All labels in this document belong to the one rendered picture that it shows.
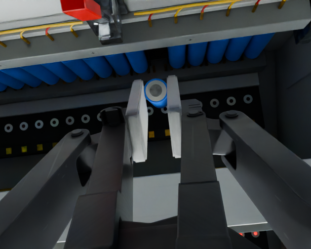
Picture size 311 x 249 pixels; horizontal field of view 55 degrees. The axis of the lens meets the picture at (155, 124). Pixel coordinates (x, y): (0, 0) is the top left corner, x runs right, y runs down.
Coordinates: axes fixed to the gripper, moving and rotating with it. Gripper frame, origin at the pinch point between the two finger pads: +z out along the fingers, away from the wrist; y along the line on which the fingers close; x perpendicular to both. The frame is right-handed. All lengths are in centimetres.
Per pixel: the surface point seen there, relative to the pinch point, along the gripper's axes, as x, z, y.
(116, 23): 5.5, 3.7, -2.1
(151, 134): -8.6, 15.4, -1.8
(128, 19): 5.5, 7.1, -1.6
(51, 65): 2.2, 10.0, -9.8
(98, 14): 6.4, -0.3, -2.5
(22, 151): -8.9, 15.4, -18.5
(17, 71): 1.9, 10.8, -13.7
